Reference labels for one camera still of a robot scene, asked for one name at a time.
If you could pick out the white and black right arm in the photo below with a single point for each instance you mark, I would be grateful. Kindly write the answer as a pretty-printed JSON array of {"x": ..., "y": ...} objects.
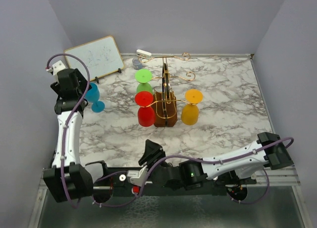
[{"x": 269, "y": 150}]

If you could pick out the blue wine glass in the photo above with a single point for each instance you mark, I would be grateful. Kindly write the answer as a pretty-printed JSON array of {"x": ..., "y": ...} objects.
[{"x": 93, "y": 96}]

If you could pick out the red wine glass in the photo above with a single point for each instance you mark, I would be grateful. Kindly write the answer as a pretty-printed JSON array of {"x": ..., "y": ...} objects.
[{"x": 146, "y": 114}]

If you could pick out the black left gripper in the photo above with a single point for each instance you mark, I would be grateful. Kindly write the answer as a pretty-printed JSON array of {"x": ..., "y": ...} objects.
[{"x": 82, "y": 81}]

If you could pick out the small framed whiteboard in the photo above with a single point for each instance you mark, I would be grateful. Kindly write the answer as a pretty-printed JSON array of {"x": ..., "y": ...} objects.
[{"x": 101, "y": 57}]

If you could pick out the small grey blue cup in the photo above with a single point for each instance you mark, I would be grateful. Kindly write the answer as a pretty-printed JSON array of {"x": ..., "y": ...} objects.
[{"x": 137, "y": 64}]

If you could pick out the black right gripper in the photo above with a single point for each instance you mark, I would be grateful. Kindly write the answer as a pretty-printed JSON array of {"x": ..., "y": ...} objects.
[{"x": 153, "y": 151}]

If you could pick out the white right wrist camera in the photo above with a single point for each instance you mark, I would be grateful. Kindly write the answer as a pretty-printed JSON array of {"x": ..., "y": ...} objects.
[{"x": 136, "y": 178}]

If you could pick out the green wine glass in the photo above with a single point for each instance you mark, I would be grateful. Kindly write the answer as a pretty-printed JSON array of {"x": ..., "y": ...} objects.
[{"x": 143, "y": 77}]

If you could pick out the yellow wine glass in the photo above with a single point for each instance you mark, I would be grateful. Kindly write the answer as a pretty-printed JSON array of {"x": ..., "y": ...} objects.
[{"x": 190, "y": 112}]

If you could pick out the gold wire glass rack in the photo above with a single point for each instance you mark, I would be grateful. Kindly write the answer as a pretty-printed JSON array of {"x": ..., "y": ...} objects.
[{"x": 164, "y": 100}]

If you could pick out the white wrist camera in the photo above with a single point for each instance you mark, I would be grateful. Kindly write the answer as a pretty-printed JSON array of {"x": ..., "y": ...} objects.
[
  {"x": 56, "y": 67},
  {"x": 136, "y": 178}
]

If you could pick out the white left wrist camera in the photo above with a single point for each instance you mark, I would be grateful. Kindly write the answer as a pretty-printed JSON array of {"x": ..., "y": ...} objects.
[{"x": 56, "y": 67}]

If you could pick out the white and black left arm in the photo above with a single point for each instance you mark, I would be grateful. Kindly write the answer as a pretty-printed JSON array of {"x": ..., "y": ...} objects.
[{"x": 67, "y": 179}]

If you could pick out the white whiteboard eraser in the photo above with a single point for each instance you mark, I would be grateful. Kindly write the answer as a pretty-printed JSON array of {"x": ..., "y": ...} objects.
[{"x": 143, "y": 54}]

